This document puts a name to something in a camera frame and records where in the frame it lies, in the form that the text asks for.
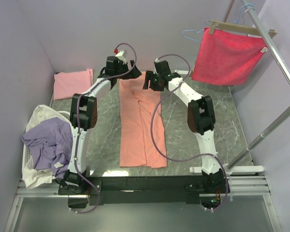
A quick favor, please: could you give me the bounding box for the blue wire hanger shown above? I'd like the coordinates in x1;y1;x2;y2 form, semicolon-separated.
183;3;254;44

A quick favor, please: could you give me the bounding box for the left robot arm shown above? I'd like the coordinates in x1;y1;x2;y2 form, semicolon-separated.
63;51;141;194

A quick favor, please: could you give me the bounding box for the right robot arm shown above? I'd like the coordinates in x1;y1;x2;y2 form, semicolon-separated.
143;59;227;193

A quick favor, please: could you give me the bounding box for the aluminium rail frame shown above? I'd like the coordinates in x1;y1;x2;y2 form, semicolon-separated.
15;175;271;198

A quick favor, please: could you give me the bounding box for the purple cable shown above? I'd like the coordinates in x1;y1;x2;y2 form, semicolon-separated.
151;54;230;211
71;43;138;215

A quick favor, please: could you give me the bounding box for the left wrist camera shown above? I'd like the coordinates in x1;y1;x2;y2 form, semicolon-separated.
114;48;127;61

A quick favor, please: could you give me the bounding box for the metal clothes rack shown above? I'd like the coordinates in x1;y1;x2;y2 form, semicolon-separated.
174;0;290;174

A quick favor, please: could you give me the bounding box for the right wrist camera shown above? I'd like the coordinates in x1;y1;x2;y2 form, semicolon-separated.
154;58;160;74

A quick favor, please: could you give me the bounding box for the lavender purple t shirt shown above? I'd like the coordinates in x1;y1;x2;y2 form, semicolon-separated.
22;117;73;178

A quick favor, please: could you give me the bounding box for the wooden clip hanger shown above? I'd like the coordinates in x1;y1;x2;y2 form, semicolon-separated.
205;19;278;37

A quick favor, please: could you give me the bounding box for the salmon orange t shirt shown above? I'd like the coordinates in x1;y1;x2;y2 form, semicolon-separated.
119;72;167;169

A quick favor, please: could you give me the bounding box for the black base beam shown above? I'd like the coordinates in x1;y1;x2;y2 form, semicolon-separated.
58;175;230;209

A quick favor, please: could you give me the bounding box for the white laundry basket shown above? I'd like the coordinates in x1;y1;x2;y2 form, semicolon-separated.
22;104;73;183

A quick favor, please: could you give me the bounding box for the red microfiber towel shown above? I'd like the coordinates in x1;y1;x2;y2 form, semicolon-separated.
191;27;268;86

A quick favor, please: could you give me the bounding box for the folded pink t shirt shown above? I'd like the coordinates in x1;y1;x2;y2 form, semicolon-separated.
54;69;94;100

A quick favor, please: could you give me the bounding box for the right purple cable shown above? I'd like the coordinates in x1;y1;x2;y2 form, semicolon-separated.
151;54;230;211

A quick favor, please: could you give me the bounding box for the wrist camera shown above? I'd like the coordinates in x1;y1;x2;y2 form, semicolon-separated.
154;58;160;74
114;48;127;61

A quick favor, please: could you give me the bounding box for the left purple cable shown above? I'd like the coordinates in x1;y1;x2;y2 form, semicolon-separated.
71;43;138;215

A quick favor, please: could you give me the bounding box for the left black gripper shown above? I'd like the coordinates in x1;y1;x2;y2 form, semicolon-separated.
115;60;142;80

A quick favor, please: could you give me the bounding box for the white t shirt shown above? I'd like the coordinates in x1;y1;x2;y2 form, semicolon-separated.
21;105;56;189

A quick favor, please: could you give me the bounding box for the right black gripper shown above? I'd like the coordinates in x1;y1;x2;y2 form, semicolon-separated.
142;71;164;92

